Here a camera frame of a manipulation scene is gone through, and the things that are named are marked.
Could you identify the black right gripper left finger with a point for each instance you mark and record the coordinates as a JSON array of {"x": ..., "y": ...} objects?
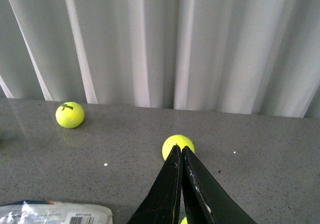
[{"x": 162, "y": 204}]

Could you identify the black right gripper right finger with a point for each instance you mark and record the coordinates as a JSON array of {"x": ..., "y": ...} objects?
[{"x": 205, "y": 201}]

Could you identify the Wilson tennis ball can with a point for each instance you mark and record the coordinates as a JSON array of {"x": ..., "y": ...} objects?
[{"x": 49, "y": 212}]

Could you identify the tennis ball under gripper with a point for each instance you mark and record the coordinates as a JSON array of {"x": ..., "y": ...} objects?
[{"x": 184, "y": 221}]

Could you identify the plain right tennis ball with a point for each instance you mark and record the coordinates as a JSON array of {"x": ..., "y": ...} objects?
[{"x": 178, "y": 139}]

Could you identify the far Wilson tennis ball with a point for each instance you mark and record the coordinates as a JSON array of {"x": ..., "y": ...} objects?
[{"x": 69, "y": 115}]

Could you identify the white pleated curtain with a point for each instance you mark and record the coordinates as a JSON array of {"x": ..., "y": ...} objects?
[{"x": 230, "y": 56}]

